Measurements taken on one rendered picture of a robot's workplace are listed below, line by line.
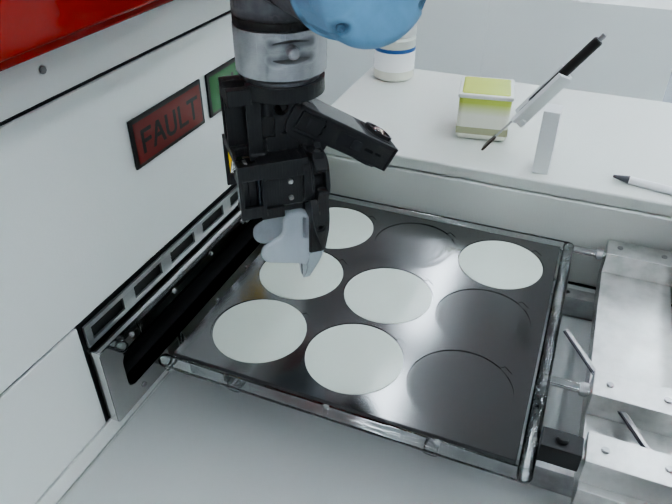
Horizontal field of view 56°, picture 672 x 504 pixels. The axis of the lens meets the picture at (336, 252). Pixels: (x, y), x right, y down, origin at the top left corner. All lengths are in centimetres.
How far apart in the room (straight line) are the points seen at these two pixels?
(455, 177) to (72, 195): 50
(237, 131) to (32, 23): 19
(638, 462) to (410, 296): 28
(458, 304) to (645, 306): 22
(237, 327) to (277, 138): 23
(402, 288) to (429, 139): 27
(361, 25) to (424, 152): 52
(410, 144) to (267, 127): 39
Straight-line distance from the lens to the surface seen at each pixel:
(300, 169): 55
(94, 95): 57
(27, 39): 45
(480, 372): 65
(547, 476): 66
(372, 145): 58
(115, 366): 66
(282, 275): 75
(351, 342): 66
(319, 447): 68
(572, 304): 86
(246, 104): 53
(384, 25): 39
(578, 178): 87
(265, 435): 69
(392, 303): 71
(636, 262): 85
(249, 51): 51
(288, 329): 68
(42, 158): 54
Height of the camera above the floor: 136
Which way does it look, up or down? 35 degrees down
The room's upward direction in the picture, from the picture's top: straight up
